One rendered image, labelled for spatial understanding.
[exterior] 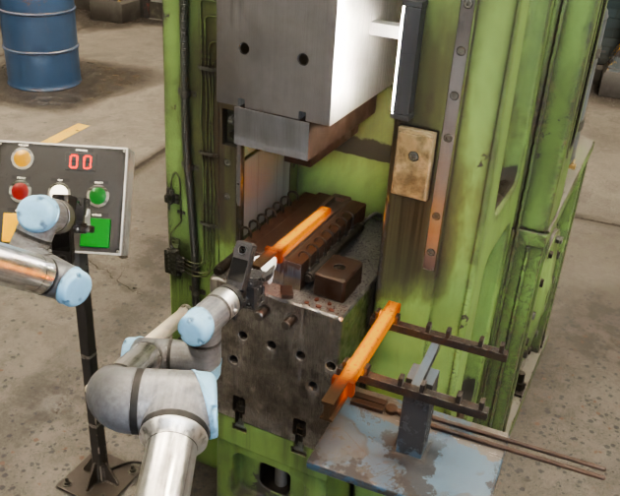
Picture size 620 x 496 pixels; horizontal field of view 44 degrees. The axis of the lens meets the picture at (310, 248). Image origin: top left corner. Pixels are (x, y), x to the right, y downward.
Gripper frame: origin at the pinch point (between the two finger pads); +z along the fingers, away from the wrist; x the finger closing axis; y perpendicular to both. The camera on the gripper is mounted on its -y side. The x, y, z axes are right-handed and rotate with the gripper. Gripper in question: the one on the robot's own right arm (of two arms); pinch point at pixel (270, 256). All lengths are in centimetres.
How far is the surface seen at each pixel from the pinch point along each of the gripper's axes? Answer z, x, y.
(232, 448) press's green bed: -2, -9, 66
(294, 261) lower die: 3.3, 5.4, 1.3
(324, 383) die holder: -3.1, 18.8, 30.2
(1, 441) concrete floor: -7, -100, 100
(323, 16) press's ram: 2, 9, -60
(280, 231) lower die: 15.9, -5.3, 1.4
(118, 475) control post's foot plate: -1, -54, 99
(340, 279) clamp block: 3.3, 18.0, 2.6
